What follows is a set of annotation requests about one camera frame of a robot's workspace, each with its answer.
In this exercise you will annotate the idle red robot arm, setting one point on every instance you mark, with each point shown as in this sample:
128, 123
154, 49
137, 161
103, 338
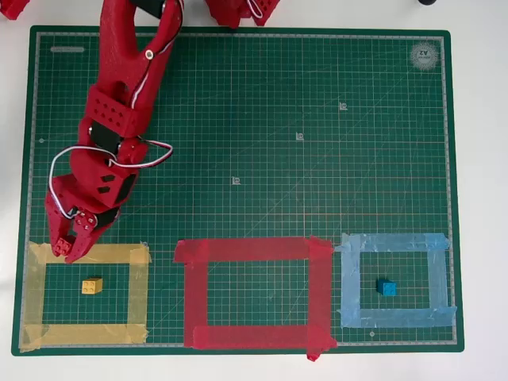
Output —
12, 8

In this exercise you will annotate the blue lego brick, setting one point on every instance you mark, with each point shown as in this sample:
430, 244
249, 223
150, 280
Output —
387, 287

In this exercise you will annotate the blue tape square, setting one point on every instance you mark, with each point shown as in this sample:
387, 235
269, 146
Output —
351, 278

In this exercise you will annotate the yellow lego brick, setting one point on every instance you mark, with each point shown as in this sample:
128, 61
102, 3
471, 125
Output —
92, 286

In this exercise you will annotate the small black round object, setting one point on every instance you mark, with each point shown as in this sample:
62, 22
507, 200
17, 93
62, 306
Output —
427, 2

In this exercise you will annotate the yellow tape square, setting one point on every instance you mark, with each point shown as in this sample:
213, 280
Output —
111, 252

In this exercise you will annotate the green cutting mat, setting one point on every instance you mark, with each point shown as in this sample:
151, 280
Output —
278, 158

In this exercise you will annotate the red tape square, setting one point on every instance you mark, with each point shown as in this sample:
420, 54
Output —
196, 293

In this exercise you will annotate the red lego brick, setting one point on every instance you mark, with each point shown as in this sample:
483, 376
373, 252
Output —
63, 246

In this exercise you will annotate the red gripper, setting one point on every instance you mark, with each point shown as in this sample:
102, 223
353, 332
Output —
84, 225

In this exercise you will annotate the red printed robot arm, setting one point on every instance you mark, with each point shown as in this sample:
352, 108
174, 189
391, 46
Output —
119, 51

